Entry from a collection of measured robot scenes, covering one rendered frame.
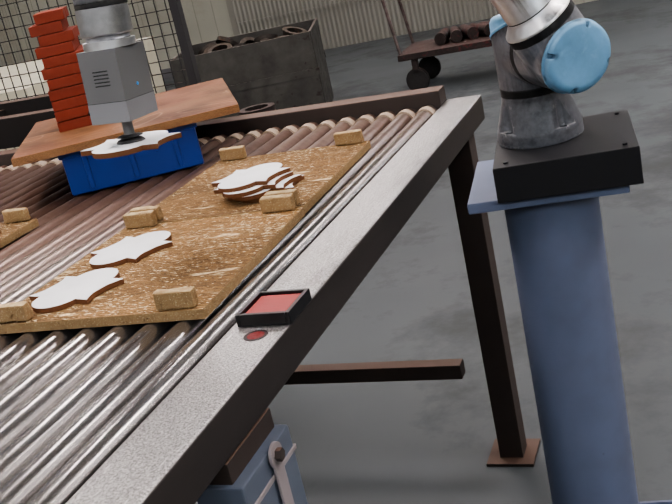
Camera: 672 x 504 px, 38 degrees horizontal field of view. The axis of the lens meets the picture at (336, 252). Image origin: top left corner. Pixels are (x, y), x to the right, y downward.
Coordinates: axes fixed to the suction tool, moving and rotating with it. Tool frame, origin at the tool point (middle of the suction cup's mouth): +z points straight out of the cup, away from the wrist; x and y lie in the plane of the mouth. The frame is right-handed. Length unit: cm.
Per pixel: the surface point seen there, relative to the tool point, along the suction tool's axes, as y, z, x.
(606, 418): -46, 68, 60
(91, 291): 10.2, 18.3, -5.7
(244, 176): -34.9, 13.3, 0.6
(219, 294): 12.6, 18.7, 16.0
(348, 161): -50, 15, 16
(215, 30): -932, 38, -424
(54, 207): -52, 20, -54
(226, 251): -3.9, 17.8, 9.8
